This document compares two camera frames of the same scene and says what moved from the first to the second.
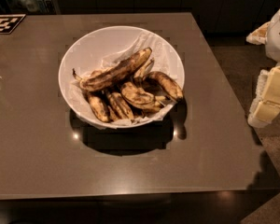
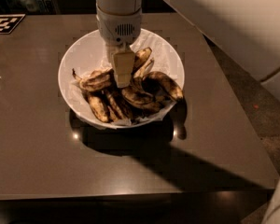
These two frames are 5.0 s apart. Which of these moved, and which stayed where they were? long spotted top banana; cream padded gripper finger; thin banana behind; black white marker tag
Moved: cream padded gripper finger
Stayed: thin banana behind; long spotted top banana; black white marker tag
